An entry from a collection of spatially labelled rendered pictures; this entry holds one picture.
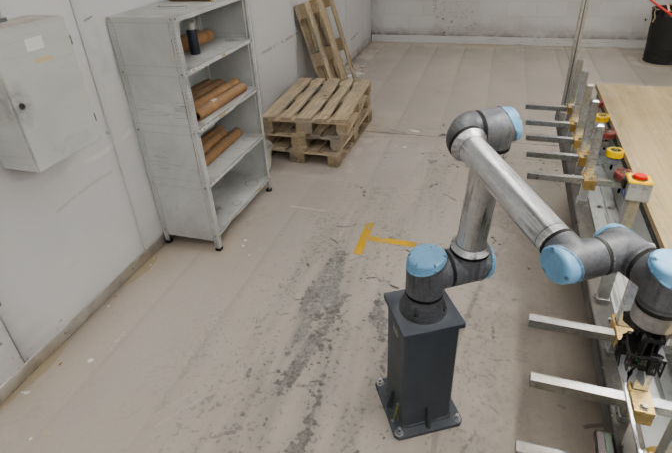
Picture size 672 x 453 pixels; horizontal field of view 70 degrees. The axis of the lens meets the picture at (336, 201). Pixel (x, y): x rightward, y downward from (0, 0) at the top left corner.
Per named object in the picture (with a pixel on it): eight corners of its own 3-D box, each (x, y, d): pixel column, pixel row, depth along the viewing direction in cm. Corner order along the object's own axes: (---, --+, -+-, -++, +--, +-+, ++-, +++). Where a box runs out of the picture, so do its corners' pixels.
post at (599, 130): (575, 214, 244) (597, 124, 219) (574, 210, 247) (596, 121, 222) (582, 215, 243) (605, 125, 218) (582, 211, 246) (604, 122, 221)
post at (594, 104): (572, 185, 262) (592, 100, 238) (571, 182, 265) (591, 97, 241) (579, 186, 261) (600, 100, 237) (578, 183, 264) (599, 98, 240)
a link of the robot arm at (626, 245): (585, 225, 113) (627, 256, 102) (627, 216, 115) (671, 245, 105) (577, 257, 117) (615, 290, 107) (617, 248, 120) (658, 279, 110)
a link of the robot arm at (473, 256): (436, 268, 200) (464, 101, 154) (474, 259, 203) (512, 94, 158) (454, 295, 188) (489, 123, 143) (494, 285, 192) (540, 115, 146)
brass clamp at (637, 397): (626, 421, 129) (632, 409, 127) (618, 381, 140) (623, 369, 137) (653, 427, 127) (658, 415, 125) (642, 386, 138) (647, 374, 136)
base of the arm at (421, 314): (409, 328, 187) (410, 309, 182) (393, 296, 203) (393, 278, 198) (455, 319, 190) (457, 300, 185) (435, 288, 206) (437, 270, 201)
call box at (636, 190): (623, 202, 157) (629, 181, 153) (619, 192, 163) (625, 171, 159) (647, 205, 155) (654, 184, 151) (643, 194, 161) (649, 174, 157)
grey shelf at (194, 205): (165, 242, 349) (104, 17, 270) (225, 184, 423) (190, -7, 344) (220, 251, 337) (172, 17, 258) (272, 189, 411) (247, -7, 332)
